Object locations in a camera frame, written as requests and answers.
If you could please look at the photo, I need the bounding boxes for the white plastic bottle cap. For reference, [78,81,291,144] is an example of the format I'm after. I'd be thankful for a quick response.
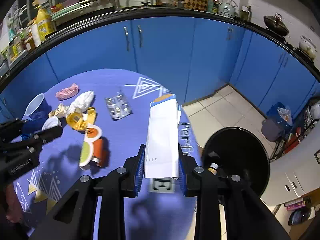
[42,116,62,131]

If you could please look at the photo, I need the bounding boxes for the blue paper cup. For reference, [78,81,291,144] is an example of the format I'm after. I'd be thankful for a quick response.
[25,93,52,120]

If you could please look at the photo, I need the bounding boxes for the beige snack wrapper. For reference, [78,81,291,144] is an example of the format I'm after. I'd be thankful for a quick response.
[48,103,69,119]

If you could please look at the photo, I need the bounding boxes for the yellow wrapper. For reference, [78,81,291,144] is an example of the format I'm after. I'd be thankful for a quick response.
[66,107,97,132]

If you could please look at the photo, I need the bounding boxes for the orange green paper cup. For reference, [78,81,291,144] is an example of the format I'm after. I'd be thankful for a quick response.
[79,124,107,170]

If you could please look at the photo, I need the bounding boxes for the white tissue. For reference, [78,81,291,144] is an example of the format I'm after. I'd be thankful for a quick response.
[67,90,95,115]

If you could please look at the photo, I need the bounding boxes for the silver pill blister pack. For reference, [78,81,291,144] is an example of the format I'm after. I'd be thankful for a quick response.
[105,90,132,121]

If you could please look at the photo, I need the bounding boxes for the white paper carton box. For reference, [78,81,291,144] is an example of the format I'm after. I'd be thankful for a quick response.
[144,94,181,178]

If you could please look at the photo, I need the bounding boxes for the brown glass medicine bottle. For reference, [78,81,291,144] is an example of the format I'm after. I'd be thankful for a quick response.
[208,163,219,175]

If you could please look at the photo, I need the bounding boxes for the black round trash bin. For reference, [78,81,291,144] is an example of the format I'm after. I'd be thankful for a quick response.
[201,127,270,197]

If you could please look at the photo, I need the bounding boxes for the blue kitchen cabinets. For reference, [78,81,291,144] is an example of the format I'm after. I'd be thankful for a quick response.
[1,17,319,118]

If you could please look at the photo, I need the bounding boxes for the person's left hand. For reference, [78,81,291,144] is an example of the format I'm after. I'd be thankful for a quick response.
[5,184,23,223]

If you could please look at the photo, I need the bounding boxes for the pink crumpled wrapper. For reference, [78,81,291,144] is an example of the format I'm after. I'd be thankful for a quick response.
[55,83,79,101]

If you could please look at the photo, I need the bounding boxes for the white appliance with sticker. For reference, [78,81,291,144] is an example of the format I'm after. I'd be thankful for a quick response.
[261,124,320,206]

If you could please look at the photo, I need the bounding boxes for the purple printed tablecloth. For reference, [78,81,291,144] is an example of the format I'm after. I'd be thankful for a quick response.
[14,69,196,239]

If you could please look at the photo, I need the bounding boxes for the blue bag lined bin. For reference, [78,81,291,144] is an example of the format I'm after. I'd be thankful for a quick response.
[261,102,293,142]

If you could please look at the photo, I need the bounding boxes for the yellow oil bottle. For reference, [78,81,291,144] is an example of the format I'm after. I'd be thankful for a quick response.
[32,0,55,41]

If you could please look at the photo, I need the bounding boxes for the white ceramic pot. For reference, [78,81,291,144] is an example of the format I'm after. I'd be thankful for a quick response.
[299,35,317,60]

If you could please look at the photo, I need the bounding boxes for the black wok with lid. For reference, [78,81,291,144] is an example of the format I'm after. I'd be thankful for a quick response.
[264,12,289,37]

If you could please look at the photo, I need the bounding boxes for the mint green electric kettle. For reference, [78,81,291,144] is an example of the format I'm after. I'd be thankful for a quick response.
[218,0,238,18]

